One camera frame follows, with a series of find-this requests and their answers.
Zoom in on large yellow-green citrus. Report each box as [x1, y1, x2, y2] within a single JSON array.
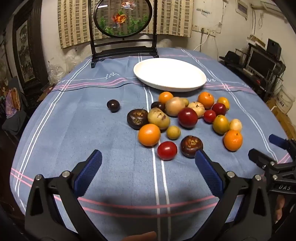
[[213, 115, 229, 135]]

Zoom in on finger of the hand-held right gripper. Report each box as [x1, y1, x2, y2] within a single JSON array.
[[248, 148, 285, 183], [269, 134, 296, 163]]

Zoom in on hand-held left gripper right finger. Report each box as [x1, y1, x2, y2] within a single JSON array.
[[187, 149, 272, 241]]

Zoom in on dark brown water chestnut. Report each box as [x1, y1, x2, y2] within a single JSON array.
[[180, 136, 204, 158], [126, 108, 149, 130]]

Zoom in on person's left hand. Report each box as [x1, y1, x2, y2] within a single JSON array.
[[121, 231, 158, 241]]

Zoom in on small yellow-orange citrus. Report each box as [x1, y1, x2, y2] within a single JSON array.
[[217, 97, 230, 110]]

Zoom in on purple bag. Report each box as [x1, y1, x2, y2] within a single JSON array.
[[5, 88, 21, 118]]

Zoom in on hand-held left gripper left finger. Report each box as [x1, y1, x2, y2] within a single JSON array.
[[24, 149, 109, 241]]

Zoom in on patterned woven curtain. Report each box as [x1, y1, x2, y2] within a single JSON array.
[[57, 0, 194, 49]]

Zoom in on dark wooden framed painting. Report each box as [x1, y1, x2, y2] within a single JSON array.
[[13, 0, 50, 93]]

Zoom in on small red cherry tomato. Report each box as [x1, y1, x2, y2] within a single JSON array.
[[203, 110, 216, 123]]

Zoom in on black computer desk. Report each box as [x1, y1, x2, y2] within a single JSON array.
[[220, 43, 287, 100]]

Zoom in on large dark red plum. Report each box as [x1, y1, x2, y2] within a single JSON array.
[[178, 107, 199, 128]]

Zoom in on person's right hand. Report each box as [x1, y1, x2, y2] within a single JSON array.
[[275, 196, 286, 224]]

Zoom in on small dark red plum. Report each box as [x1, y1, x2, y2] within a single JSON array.
[[211, 103, 227, 116]]

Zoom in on round goldfish table screen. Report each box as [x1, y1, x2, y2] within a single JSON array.
[[91, 0, 159, 69]]

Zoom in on wall electric box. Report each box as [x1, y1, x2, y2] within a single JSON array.
[[237, 0, 248, 18]]

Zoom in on large red tomato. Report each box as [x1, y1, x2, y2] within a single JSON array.
[[157, 141, 178, 161]]

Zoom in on small cardboard box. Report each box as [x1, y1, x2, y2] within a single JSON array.
[[248, 35, 265, 47]]

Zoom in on white oval plate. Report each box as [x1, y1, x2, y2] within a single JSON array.
[[133, 58, 207, 92]]

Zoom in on clear plastic bags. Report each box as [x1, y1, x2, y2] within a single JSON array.
[[47, 61, 65, 81]]

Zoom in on yellow-brown potato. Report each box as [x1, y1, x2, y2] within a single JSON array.
[[147, 108, 171, 130]]

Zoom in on white bucket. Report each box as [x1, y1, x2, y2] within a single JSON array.
[[276, 89, 296, 114]]

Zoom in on blue striped tablecloth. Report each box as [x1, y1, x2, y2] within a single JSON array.
[[10, 47, 294, 241]]

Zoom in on pale pink ridged fruit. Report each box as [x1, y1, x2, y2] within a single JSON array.
[[187, 101, 205, 118]]

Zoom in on pale yellow round fruit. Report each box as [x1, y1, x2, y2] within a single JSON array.
[[229, 119, 242, 132]]

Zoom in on computer monitor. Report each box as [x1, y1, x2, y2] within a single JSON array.
[[248, 50, 277, 76]]

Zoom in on large tan round fruit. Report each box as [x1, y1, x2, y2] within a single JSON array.
[[165, 97, 186, 117]]

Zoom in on small dark purple plum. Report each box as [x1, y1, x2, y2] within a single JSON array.
[[151, 101, 166, 113], [107, 99, 120, 113]]

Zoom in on black speaker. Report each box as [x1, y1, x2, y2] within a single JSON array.
[[267, 39, 282, 61]]

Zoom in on orange mandarin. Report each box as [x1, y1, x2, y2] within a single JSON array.
[[197, 91, 215, 109], [138, 124, 161, 147], [158, 91, 174, 105], [223, 129, 243, 152]]

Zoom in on white power cable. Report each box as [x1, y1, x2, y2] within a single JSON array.
[[193, 32, 206, 51]]

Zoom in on black hat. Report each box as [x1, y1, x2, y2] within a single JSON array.
[[219, 51, 249, 64]]

